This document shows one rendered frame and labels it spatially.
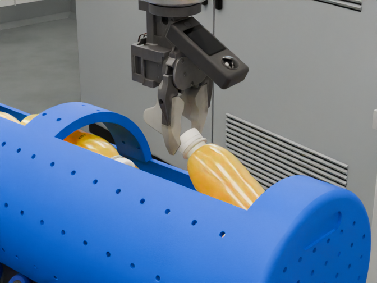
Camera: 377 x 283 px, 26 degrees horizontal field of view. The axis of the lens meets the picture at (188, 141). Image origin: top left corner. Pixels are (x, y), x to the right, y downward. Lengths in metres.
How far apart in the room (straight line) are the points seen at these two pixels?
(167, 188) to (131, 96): 2.88
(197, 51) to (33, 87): 4.08
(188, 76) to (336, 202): 0.27
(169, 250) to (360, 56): 1.86
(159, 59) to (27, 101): 3.81
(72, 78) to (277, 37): 2.44
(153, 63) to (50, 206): 0.24
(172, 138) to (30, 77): 4.21
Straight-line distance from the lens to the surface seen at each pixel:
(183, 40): 1.08
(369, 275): 1.79
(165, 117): 1.10
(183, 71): 1.10
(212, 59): 1.06
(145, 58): 1.12
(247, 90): 3.20
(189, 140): 1.13
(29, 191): 1.15
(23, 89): 5.09
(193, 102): 1.14
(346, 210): 1.03
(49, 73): 5.35
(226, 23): 3.23
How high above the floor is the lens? 1.67
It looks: 23 degrees down
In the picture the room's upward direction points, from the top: straight up
